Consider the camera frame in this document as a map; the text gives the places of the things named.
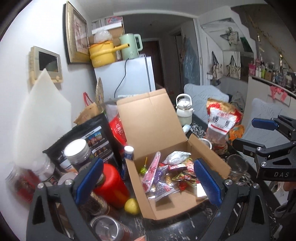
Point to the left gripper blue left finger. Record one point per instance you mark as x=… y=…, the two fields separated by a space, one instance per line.
x=86 y=180

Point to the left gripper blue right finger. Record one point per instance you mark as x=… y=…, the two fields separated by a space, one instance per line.
x=211 y=182

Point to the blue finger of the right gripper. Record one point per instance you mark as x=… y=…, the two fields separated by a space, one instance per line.
x=264 y=124

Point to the brown gold snack packet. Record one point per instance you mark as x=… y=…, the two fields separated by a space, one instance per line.
x=187 y=178

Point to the gold rectangular box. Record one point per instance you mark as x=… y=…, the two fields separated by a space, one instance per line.
x=200 y=193

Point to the red white snack packet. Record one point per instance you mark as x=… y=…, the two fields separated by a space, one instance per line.
x=177 y=168

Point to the white grey snack packet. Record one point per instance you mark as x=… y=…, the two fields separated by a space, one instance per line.
x=176 y=157

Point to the silver purple snack packet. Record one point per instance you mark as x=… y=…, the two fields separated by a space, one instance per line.
x=161 y=188

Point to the green lollipop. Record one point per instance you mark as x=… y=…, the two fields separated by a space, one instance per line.
x=144 y=168

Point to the pink love snack packet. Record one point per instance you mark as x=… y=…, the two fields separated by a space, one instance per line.
x=150 y=174

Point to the grey chair cover near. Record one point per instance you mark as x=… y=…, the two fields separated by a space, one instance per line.
x=261 y=109

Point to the grey chair cover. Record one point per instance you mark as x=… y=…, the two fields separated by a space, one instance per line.
x=261 y=109
x=200 y=94

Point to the red canister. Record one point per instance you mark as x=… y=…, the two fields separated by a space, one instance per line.
x=112 y=188

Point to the clear glass mug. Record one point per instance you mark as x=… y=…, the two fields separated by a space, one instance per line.
x=238 y=166

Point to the dark label jar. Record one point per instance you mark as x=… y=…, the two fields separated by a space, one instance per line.
x=79 y=154

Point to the open cardboard box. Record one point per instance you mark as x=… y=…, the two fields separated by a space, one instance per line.
x=151 y=125

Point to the cashew nut bag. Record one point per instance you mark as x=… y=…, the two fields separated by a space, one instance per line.
x=223 y=116

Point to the clear jar red label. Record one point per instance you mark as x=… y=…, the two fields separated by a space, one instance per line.
x=107 y=228

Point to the yellow lemon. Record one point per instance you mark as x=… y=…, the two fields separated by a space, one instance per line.
x=132 y=207

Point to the black snack pouch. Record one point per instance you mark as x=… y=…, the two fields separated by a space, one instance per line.
x=98 y=135

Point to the small white blue bottle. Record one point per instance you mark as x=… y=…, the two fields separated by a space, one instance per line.
x=128 y=156

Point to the tote bag right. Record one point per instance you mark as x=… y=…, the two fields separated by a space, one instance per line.
x=233 y=69

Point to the tote bag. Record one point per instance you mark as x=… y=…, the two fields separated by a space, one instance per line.
x=217 y=69
x=233 y=69

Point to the red gift bag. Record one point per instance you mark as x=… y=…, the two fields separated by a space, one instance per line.
x=117 y=130

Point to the white thermos kettle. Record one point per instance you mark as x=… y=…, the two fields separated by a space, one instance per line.
x=184 y=109

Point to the tote bag left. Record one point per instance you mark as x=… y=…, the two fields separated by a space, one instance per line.
x=217 y=69

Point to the grey chair cover far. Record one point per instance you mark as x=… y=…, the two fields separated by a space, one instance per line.
x=200 y=94

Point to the white foam board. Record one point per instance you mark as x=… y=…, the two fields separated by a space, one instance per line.
x=45 y=117

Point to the woven round mat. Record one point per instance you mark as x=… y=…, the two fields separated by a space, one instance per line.
x=99 y=93

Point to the white mini fridge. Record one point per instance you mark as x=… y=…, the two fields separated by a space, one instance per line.
x=127 y=77

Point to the yellow saucepan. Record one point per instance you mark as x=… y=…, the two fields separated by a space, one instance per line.
x=104 y=53

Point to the green electric kettle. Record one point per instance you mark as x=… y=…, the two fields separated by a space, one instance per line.
x=134 y=42

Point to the framed picture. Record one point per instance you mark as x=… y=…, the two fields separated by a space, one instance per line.
x=75 y=35

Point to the wall intercom panel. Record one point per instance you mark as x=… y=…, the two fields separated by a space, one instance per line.
x=40 y=59

